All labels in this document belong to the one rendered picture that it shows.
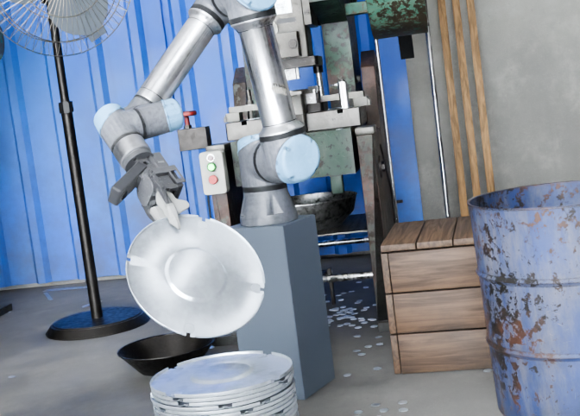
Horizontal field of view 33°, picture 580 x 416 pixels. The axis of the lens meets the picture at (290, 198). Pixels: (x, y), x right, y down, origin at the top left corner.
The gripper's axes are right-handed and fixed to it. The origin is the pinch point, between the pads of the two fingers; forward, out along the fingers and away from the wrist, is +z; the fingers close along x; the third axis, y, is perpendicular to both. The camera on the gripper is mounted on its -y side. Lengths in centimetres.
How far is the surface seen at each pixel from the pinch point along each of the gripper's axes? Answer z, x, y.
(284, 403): 42.5, 7.3, 4.3
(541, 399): 66, 0, 56
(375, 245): -14, 51, 101
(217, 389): 34.9, 7.5, -6.9
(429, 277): 19, 20, 75
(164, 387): 26.8, 15.5, -11.9
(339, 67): -82, 38, 130
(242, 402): 40.2, 5.2, -5.2
